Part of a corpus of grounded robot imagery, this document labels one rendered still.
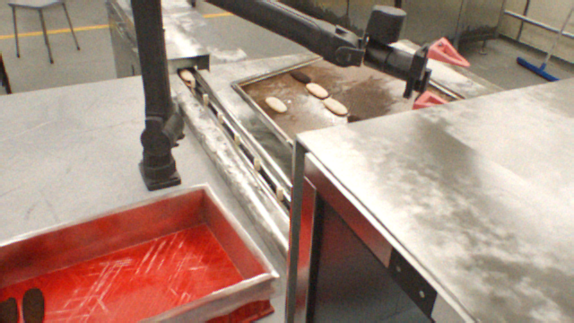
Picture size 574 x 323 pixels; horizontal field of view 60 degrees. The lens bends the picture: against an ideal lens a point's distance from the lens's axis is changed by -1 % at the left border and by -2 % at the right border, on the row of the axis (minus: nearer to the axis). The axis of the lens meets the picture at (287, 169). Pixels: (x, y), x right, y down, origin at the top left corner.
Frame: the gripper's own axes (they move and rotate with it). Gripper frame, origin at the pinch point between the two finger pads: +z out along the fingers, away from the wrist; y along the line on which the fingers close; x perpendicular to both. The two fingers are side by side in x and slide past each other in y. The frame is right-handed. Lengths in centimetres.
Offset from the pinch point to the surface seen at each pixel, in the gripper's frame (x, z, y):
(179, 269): 47, -30, 35
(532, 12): -415, -46, 114
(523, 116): 35.0, 15.8, -17.5
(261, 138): -6, -50, 41
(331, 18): -308, -198, 139
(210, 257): 41, -28, 35
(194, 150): 11, -61, 41
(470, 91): -44.0, -5.5, 22.5
